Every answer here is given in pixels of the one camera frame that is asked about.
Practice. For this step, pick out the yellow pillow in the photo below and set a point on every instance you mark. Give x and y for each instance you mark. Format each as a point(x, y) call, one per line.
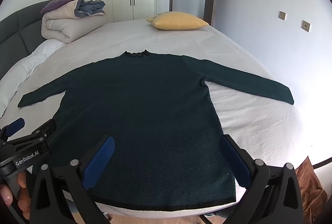
point(177, 21)

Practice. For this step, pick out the brown plastic bag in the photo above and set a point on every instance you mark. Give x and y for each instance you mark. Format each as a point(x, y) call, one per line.
point(311, 187)

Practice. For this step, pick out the bed with white sheet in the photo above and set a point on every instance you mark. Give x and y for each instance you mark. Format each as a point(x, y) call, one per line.
point(181, 40)

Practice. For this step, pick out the dark green sweater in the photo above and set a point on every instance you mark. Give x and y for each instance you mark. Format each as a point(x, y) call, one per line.
point(142, 110)

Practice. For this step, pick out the purple pillow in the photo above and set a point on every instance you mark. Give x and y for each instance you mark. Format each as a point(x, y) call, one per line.
point(59, 2)

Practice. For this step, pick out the folded beige quilt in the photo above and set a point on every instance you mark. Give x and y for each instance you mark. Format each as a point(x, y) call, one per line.
point(64, 25)

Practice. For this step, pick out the white duvet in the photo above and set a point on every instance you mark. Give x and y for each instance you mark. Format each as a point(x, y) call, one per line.
point(26, 65)

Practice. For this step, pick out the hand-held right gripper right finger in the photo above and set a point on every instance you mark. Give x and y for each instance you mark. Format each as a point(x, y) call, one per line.
point(237, 161)

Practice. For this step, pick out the bronze wall socket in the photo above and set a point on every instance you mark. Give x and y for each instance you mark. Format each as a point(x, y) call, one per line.
point(282, 15)
point(306, 26)

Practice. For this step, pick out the folded blue blanket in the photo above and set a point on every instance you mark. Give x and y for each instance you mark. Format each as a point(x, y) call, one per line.
point(90, 7)

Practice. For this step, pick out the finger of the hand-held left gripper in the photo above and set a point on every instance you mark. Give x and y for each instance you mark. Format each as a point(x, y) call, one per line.
point(39, 133)
point(16, 125)

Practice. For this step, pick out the person's left hand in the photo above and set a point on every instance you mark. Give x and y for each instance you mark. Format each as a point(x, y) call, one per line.
point(23, 200)

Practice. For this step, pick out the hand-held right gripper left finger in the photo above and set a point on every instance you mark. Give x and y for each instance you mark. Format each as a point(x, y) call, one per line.
point(99, 161)

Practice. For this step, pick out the grey upholstered headboard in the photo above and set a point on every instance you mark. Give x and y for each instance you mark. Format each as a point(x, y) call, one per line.
point(18, 29)

